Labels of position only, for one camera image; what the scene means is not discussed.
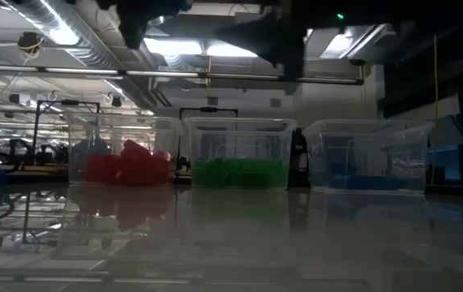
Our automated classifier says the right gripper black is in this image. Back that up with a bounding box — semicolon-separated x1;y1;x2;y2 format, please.
214;0;309;81

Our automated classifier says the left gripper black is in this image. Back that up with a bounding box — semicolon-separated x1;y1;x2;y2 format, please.
96;0;194;50

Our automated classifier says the green toy block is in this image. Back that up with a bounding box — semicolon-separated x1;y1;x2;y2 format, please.
192;157;222;189
262;158;288;189
219;157;264;189

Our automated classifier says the grey ceiling box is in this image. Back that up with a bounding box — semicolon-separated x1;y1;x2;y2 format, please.
234;11;265;26

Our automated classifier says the ceiling light panel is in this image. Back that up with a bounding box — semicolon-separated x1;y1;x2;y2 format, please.
144;36;204;57
205;41;259;58

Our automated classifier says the clear plastic bin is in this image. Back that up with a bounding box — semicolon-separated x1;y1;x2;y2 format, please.
182;117;298;191
65;113;184;188
302;118;435;194

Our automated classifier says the person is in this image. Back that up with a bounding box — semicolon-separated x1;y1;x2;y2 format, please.
71;122;114;182

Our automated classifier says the black yellow device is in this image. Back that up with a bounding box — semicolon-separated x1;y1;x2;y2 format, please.
175;155;193;186

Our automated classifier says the black overhead frame bar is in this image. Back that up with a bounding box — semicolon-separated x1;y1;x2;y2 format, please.
0;58;367;87

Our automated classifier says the silver ventilation duct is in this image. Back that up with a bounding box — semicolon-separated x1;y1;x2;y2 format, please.
0;0;163;110

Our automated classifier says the distant black rig frame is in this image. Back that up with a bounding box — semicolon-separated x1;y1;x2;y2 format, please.
178;105;239;123
31;98;101;149

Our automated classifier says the yellow black cable reel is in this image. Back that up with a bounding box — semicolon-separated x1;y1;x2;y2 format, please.
15;30;46;57

